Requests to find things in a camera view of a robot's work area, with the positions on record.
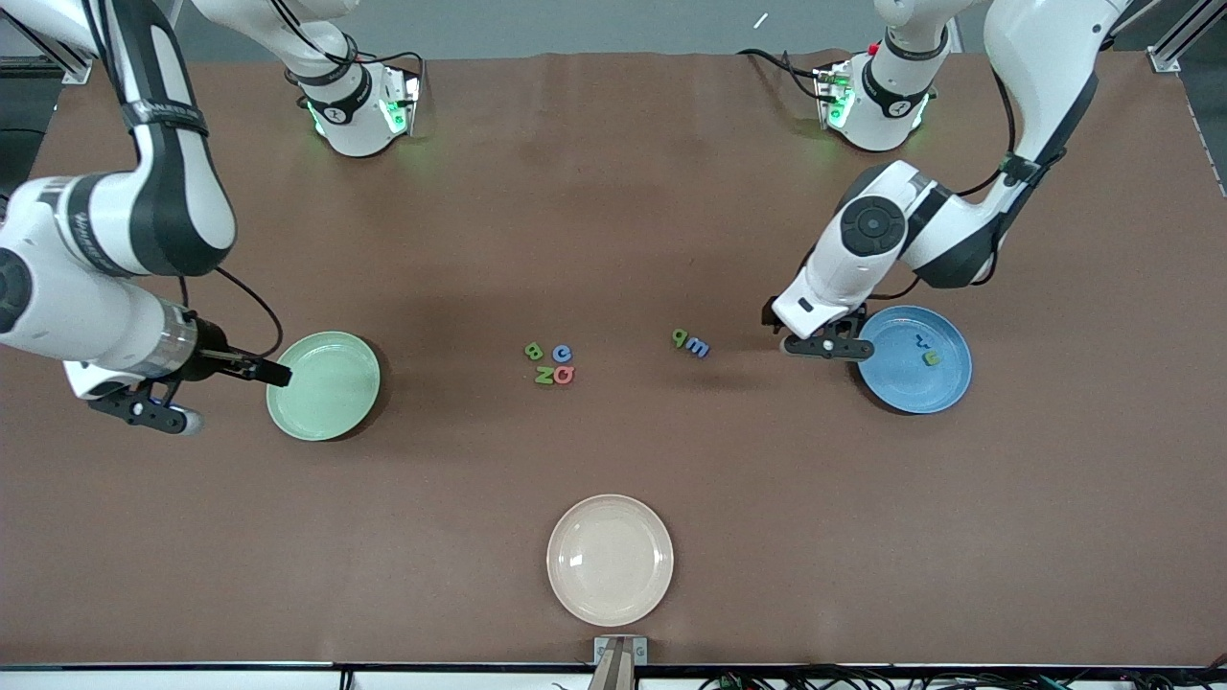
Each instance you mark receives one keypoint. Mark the blue foam letter C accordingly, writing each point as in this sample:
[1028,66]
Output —
[556,355]

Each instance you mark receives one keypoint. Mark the beige plate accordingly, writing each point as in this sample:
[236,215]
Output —
[610,561]

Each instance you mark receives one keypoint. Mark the grey aluminium frame profile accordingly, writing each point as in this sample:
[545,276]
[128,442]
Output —
[77,69]
[1174,53]

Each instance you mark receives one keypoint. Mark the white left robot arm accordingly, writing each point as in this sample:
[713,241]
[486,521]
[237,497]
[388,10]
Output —
[834,278]

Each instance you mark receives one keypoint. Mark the lavender foam letter m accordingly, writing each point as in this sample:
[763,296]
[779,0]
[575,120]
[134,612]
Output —
[698,349]

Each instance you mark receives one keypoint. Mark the grey camera pole bracket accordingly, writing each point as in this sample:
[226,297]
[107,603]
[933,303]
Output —
[618,661]

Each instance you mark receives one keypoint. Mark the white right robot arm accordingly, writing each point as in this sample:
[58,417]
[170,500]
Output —
[57,316]

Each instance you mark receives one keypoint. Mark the brown table mat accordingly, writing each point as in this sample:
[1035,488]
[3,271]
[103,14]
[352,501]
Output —
[613,240]

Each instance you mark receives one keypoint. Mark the green plate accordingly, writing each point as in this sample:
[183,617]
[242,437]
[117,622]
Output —
[331,393]

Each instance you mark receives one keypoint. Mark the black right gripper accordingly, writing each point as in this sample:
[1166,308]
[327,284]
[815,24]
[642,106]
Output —
[213,356]

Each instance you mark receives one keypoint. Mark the pink foam letter Q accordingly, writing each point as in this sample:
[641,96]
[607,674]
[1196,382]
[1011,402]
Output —
[559,381]

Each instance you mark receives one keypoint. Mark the green foam letter N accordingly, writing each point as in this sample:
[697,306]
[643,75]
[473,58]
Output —
[544,376]

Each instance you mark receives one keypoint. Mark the blue plate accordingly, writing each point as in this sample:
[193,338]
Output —
[911,383]

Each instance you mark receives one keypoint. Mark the green foam letter B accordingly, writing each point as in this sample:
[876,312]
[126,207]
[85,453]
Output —
[534,352]

